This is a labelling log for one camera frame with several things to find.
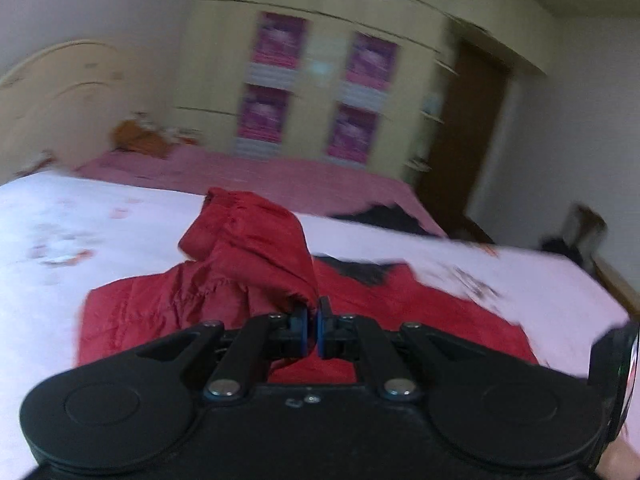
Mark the brown wooden door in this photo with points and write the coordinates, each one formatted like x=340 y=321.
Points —
x=462 y=135

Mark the wooden chair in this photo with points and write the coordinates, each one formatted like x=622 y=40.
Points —
x=587 y=227

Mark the black clothes on chair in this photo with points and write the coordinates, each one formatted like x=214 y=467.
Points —
x=560 y=247

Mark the cream corner shelf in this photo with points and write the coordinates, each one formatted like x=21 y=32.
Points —
x=432 y=110

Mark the floral pillow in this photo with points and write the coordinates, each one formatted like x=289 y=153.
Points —
x=170 y=132

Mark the red jacket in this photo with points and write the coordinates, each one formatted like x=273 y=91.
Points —
x=240 y=260

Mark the black cloth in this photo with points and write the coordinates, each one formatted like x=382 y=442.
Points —
x=385 y=217

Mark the pink wall poster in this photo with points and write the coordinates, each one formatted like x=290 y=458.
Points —
x=262 y=112
x=352 y=132
x=372 y=62
x=280 y=40

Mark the bed with pink sheet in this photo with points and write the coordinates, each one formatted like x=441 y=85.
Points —
x=100 y=240

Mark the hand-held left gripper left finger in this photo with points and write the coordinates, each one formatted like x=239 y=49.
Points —
x=300 y=327

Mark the person's right forearm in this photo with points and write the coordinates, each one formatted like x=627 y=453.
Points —
x=622 y=462

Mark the wooden bed frame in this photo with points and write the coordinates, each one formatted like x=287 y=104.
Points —
x=617 y=282

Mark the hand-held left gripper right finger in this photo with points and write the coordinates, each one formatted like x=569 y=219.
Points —
x=324 y=331

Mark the pink bedsheet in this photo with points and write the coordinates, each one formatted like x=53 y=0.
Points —
x=260 y=175

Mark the cream wooden headboard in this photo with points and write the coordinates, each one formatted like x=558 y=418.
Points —
x=55 y=95

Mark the cream wardrobe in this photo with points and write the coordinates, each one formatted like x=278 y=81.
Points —
x=320 y=110

